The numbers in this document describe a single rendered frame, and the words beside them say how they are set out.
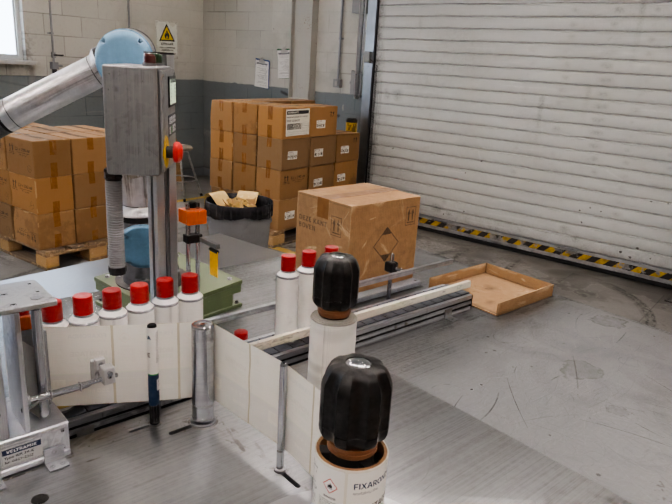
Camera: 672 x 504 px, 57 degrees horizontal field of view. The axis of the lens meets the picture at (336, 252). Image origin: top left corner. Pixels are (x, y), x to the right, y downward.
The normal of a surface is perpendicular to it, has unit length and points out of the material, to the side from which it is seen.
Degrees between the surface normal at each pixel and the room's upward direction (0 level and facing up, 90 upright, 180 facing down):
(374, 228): 90
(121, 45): 87
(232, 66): 90
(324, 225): 90
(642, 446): 0
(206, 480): 0
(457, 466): 0
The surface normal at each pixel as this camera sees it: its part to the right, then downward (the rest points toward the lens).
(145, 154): 0.11, 0.29
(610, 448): 0.06, -0.96
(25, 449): 0.66, 0.26
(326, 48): -0.63, 0.19
